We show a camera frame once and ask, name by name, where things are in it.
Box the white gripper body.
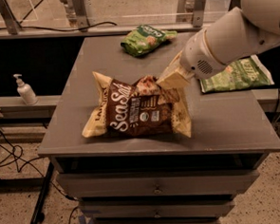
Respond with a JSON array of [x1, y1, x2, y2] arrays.
[[179, 30, 226, 79]]

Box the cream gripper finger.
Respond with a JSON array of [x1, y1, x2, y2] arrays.
[[157, 52, 193, 89]]

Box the brown sea salt chip bag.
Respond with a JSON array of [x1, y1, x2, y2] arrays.
[[83, 72, 192, 138]]

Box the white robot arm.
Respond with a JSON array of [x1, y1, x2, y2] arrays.
[[158, 0, 280, 89]]

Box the green rice chip bag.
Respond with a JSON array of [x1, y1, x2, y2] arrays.
[[121, 25, 177, 57]]

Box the green kettle chip bag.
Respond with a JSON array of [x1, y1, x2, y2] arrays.
[[200, 55, 274, 94]]

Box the grey drawer cabinet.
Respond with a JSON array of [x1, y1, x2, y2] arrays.
[[30, 25, 280, 224]]

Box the middle grey drawer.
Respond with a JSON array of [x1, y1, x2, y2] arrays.
[[79, 197, 234, 219]]

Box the top grey drawer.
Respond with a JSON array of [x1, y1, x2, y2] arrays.
[[57, 170, 259, 198]]

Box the white pump bottle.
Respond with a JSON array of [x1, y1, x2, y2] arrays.
[[13, 74, 38, 105]]

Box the black table leg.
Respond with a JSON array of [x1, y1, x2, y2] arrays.
[[29, 164, 54, 224]]

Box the metal railing frame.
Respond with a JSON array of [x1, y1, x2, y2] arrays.
[[0, 0, 241, 35]]

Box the black floor cables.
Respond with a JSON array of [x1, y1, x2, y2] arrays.
[[0, 103, 82, 224]]

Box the black cable on ledge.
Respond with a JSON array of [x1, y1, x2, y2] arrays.
[[0, 19, 118, 37]]

